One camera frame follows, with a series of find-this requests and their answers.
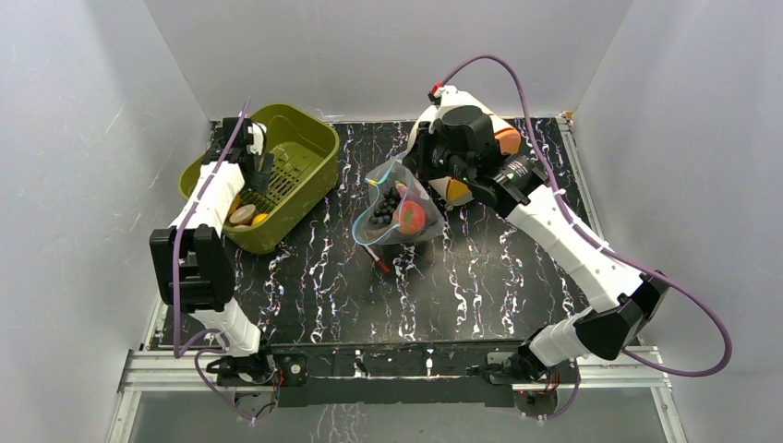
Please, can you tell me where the white orange cylindrical appliance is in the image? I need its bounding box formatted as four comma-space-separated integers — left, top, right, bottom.
404, 103, 522, 206

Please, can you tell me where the black toy grape bunch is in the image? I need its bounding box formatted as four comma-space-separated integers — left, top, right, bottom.
369, 186, 402, 228

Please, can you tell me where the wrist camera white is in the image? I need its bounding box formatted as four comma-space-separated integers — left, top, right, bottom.
428, 83, 488, 121
246, 121, 268, 157

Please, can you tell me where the white round toy food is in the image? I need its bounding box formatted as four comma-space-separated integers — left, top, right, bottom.
228, 204, 258, 226

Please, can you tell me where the clear zip top bag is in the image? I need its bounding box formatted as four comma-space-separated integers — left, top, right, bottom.
352, 157, 445, 246

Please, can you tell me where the purple toy eggplant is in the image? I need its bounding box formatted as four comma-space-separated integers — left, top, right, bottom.
394, 181, 407, 198

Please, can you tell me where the small orange toy fruit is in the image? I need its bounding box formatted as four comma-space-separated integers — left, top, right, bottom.
228, 196, 241, 215

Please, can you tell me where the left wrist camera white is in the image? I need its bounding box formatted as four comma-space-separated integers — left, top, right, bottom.
246, 121, 268, 157

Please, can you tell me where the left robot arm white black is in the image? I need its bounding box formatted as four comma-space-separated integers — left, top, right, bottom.
150, 113, 276, 384

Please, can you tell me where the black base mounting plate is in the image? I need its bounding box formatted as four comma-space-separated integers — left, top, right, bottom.
271, 340, 559, 414

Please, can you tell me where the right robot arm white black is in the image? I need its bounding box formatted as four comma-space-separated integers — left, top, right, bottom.
404, 105, 668, 385

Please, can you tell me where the olive green plastic basket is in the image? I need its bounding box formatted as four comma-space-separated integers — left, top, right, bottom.
179, 103, 340, 255

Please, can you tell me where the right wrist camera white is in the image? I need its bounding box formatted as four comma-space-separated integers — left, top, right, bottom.
428, 83, 488, 121

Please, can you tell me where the yellow toy lemon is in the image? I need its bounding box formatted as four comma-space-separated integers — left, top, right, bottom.
251, 213, 269, 226

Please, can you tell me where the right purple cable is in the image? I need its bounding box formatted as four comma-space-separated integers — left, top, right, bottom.
430, 54, 733, 379

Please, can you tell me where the red white marker pen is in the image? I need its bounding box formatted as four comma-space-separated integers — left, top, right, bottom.
361, 245, 391, 273

